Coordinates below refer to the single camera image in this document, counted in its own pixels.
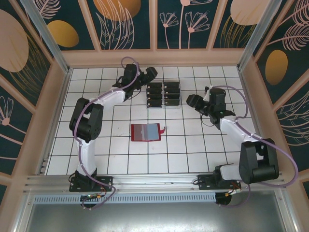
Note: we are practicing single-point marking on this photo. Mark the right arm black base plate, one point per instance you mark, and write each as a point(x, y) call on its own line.
point(202, 182)

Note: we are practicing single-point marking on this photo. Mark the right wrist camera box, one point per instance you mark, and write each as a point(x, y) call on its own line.
point(208, 93)

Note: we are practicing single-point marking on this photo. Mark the black credit card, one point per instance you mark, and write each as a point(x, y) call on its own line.
point(172, 96)
point(172, 84)
point(154, 85)
point(172, 102)
point(154, 96)
point(154, 91)
point(172, 90)
point(154, 102)

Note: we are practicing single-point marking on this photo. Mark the grey metal sheet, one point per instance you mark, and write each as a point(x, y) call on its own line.
point(154, 217)

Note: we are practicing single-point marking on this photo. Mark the small green circuit board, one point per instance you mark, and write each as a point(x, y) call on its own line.
point(90, 197)

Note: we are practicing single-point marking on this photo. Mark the clear acrylic card rack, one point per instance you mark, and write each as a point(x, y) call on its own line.
point(163, 107)

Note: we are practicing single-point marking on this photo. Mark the yellow power connector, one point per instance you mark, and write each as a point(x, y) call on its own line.
point(228, 193)

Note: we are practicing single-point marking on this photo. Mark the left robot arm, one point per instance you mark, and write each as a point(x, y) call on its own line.
point(87, 154)

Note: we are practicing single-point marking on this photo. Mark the aluminium corner post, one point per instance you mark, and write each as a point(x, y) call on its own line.
point(51, 41)
point(253, 42)

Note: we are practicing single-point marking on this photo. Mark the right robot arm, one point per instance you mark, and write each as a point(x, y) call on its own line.
point(231, 128)

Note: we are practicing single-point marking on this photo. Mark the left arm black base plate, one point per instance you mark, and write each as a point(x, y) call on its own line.
point(106, 183)

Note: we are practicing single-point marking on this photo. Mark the aluminium frame rail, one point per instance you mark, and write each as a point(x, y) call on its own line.
point(154, 180)

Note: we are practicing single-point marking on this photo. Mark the red card holder wallet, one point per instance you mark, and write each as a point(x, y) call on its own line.
point(144, 132)

